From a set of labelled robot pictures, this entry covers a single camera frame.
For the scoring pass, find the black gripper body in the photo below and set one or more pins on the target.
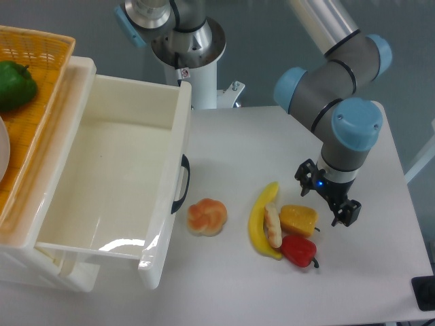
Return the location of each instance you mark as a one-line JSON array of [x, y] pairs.
[[333, 186]]

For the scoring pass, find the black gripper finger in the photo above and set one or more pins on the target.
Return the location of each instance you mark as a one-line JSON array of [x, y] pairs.
[[346, 213], [307, 176]]

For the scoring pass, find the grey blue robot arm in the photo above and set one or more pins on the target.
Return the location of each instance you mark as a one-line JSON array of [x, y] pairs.
[[324, 100]]

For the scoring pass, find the long striped pastry stick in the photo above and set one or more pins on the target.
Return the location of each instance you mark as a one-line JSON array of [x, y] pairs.
[[273, 225]]

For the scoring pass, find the red bell pepper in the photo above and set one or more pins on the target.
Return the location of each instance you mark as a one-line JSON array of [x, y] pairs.
[[299, 250]]

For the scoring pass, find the yellow toy banana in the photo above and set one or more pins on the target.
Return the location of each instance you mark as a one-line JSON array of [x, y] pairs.
[[255, 224]]

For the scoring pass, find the black device at edge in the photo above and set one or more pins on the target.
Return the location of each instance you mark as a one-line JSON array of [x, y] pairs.
[[423, 288]]

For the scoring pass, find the round twisted bread roll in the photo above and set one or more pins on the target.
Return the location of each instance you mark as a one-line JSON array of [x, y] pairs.
[[207, 217]]

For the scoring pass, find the white plastic open drawer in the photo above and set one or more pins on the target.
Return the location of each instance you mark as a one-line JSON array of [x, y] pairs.
[[123, 172]]

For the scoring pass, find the orange woven plastic basket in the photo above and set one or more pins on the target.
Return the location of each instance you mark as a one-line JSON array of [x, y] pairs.
[[46, 55]]

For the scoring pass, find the white plastic drawer cabinet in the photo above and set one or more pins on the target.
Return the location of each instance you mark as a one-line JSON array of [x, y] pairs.
[[29, 254]]

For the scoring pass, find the green bell pepper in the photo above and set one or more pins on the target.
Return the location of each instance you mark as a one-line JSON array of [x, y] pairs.
[[17, 85]]

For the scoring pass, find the white plate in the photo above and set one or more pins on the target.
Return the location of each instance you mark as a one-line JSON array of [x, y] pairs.
[[4, 149]]

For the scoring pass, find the white frame at right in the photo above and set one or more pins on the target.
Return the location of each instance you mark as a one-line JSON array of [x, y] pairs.
[[421, 158]]

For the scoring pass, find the black drawer handle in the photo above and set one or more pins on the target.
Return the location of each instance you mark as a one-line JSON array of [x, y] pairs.
[[185, 184]]

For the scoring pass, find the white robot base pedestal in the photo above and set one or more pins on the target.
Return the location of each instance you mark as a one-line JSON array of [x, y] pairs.
[[193, 57]]

